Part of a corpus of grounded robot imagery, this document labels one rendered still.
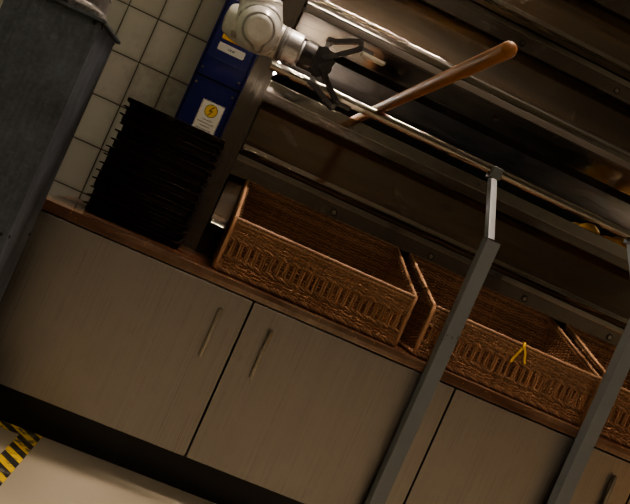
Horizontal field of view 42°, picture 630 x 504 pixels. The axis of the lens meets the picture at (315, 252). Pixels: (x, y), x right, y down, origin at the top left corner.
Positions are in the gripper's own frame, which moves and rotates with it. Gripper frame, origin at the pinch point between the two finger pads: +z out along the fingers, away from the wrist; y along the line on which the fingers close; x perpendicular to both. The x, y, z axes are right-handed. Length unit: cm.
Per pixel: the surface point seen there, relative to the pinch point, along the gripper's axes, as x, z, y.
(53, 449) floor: 3, -36, 119
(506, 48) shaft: 80, 8, 0
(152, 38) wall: -54, -63, 6
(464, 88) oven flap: -38, 33, -20
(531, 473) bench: 2, 86, 78
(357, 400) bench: 2, 32, 78
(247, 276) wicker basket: -5, -9, 59
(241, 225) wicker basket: -4, -16, 47
